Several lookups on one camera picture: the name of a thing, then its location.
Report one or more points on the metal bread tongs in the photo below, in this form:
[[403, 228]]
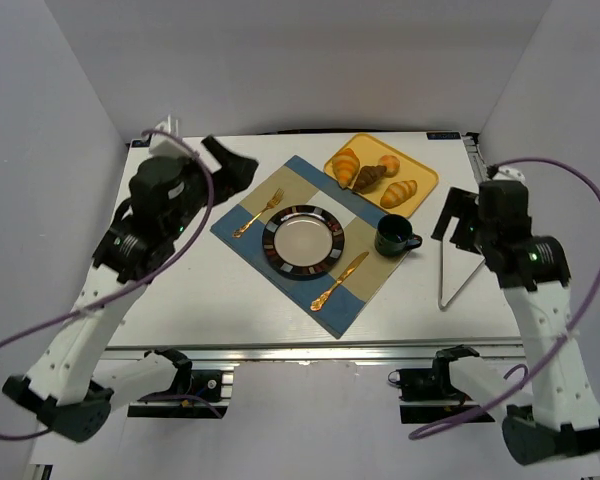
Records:
[[456, 272]]

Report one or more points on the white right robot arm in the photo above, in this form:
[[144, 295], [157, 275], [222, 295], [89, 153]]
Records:
[[560, 416]]

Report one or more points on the small striped croissant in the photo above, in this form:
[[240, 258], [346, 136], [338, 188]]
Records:
[[398, 193]]

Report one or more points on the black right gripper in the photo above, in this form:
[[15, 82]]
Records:
[[464, 220]]

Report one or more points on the small round bun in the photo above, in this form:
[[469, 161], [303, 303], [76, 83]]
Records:
[[391, 164]]

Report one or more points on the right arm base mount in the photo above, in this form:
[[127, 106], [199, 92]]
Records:
[[421, 399]]

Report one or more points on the blue beige checked placemat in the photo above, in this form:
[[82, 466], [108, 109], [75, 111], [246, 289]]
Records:
[[304, 184]]

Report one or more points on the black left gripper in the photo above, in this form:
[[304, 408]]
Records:
[[212, 168]]

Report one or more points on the aluminium table frame rail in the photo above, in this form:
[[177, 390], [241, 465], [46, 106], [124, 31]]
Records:
[[214, 305]]

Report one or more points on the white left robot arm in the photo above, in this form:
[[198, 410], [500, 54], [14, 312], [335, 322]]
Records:
[[62, 389]]

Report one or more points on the gold fork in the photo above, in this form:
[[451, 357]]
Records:
[[272, 202]]

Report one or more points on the black rimmed beige plate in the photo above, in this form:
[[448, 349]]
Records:
[[303, 241]]

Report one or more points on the dark green mug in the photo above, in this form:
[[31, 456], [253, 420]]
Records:
[[394, 236]]

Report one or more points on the chocolate croissant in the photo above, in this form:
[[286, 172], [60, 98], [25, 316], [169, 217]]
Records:
[[368, 177]]

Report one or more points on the large striped croissant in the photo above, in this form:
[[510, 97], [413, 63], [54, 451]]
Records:
[[345, 166]]

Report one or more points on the gold knife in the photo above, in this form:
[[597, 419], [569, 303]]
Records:
[[318, 303]]

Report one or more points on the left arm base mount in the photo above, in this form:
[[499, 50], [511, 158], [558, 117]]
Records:
[[207, 397]]

